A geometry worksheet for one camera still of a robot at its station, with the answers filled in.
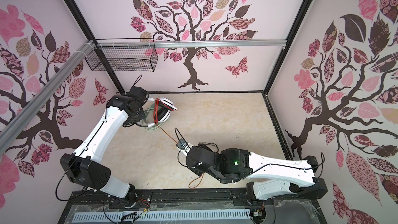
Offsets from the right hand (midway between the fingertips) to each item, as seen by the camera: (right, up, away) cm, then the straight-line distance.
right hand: (189, 152), depth 62 cm
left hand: (-30, +12, +15) cm, 35 cm away
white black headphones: (-15, +18, +18) cm, 30 cm away
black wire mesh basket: (-45, +51, +33) cm, 76 cm away
